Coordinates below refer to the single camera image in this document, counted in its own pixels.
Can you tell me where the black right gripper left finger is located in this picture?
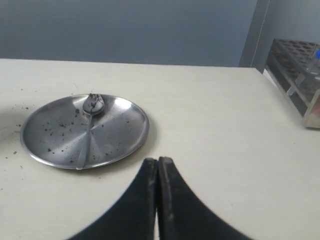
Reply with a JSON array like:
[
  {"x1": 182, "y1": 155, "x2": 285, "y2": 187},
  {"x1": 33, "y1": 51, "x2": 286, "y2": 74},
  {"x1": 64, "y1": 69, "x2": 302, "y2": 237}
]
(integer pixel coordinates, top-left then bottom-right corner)
[{"x1": 70, "y1": 158, "x2": 158, "y2": 240}]

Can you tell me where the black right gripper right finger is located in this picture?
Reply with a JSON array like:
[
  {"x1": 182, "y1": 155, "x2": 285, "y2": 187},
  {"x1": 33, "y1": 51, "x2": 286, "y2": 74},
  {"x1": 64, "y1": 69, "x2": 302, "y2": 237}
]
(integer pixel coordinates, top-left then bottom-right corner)
[{"x1": 157, "y1": 156, "x2": 250, "y2": 240}]

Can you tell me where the stainless steel spork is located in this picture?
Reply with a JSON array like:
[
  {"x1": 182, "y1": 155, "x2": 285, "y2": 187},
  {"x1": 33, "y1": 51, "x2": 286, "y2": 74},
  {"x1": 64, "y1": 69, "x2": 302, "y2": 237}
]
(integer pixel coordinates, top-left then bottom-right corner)
[{"x1": 75, "y1": 93, "x2": 105, "y2": 171}]

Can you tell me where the clear acrylic tube rack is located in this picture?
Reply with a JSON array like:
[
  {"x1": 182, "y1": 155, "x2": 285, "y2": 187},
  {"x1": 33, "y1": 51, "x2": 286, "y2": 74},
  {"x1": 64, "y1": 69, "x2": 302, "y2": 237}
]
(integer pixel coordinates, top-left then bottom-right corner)
[{"x1": 266, "y1": 38, "x2": 320, "y2": 129}]

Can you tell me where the round stainless steel plate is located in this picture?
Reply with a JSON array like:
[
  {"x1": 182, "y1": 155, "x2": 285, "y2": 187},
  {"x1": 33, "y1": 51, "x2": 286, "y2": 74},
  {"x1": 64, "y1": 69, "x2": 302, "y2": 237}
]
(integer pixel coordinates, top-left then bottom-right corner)
[{"x1": 20, "y1": 94, "x2": 150, "y2": 170}]

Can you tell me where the blue capped test tube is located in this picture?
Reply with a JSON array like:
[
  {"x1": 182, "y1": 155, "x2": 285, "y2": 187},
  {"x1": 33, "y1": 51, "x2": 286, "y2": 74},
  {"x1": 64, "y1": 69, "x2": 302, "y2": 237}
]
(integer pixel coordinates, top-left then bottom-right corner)
[{"x1": 307, "y1": 48, "x2": 320, "y2": 77}]

